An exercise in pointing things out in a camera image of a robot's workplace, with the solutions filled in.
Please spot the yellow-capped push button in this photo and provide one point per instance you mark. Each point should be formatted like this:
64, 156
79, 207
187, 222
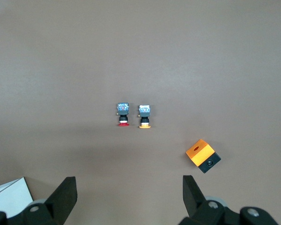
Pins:
144, 112

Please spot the white drawer cabinet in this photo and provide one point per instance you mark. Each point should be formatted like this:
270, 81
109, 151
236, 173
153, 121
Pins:
9, 197

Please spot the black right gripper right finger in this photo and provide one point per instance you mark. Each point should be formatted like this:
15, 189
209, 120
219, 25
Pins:
196, 204

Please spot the red-capped push button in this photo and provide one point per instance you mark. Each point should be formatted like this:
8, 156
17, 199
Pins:
123, 110

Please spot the orange and black switch box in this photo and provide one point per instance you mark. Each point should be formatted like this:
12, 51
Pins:
200, 153

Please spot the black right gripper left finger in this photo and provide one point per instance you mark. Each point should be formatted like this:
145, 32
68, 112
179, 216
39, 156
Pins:
61, 199

